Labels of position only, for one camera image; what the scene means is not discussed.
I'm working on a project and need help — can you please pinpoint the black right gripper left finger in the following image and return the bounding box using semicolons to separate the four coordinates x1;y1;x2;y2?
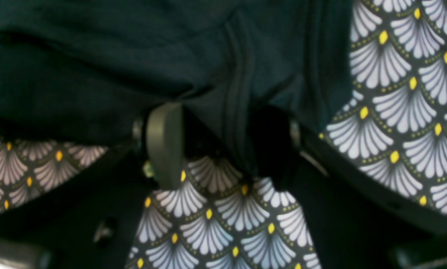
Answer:
0;103;184;269

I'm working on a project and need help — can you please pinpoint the dark navy T-shirt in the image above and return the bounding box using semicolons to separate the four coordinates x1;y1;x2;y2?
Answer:
0;0;355;177

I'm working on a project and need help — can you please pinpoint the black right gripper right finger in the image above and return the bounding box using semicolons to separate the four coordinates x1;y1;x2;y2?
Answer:
253;108;447;269

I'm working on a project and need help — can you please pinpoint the fan-patterned tablecloth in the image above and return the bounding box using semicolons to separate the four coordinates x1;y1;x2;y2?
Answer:
0;0;447;269

